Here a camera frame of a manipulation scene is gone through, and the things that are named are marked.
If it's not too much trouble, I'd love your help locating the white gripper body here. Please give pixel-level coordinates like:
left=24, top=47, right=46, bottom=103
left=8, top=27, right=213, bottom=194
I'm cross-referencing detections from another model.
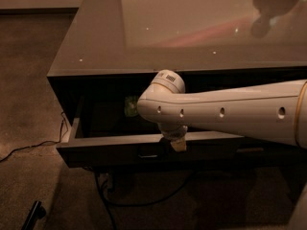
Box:
left=158, top=123, right=188, bottom=141

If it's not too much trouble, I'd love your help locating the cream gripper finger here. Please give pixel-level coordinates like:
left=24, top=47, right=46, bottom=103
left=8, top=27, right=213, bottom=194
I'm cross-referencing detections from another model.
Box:
left=170, top=137, right=187, bottom=152

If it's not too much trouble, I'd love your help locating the grey drawer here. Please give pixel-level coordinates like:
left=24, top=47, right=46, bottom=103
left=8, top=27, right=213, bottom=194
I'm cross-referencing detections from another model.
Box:
left=56, top=96, right=267, bottom=169

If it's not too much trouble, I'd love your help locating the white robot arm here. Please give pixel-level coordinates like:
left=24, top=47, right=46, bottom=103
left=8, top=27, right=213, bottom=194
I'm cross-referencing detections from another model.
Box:
left=137, top=70, right=307, bottom=152

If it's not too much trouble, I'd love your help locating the grey cabinet with glass top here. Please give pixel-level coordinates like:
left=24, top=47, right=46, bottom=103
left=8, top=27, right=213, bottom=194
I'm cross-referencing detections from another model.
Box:
left=47, top=0, right=307, bottom=167

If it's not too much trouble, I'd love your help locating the green snack bag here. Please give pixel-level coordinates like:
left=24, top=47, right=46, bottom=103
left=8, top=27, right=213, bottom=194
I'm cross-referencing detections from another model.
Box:
left=124, top=96, right=138, bottom=118

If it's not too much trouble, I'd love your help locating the black object on floor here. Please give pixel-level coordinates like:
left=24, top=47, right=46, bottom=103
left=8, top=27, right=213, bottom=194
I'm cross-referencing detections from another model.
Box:
left=21, top=200, right=46, bottom=230

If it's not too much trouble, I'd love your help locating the thin black floor cable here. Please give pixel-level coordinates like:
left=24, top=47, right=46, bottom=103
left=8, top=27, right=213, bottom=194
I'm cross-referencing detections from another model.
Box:
left=0, top=111, right=69, bottom=163

